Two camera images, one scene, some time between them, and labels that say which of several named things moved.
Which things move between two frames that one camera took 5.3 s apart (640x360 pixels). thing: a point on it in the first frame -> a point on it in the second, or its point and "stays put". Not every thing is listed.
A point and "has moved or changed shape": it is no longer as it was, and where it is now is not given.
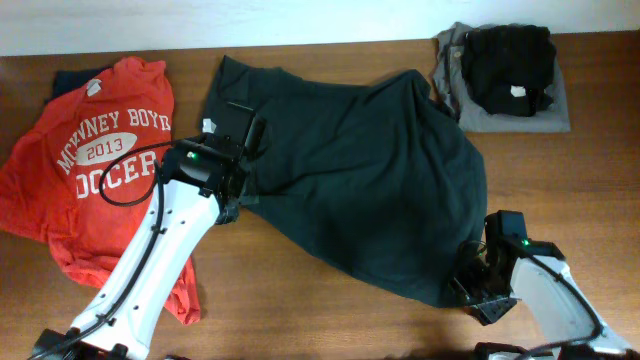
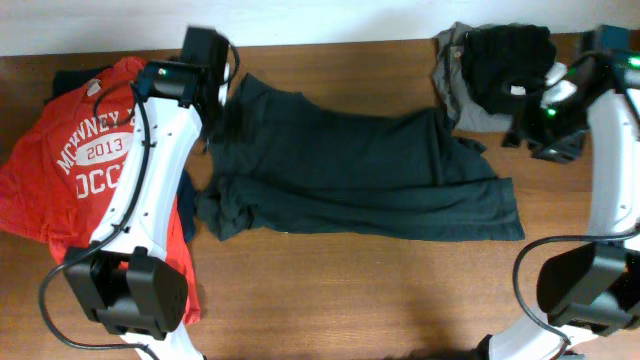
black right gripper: x=460 y=278 -> x=524 y=128
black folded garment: x=510 y=68 stays put
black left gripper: x=236 y=201 -> x=208 y=139
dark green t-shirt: x=378 y=175 has moved or changed shape
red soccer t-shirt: x=77 y=174 stays put
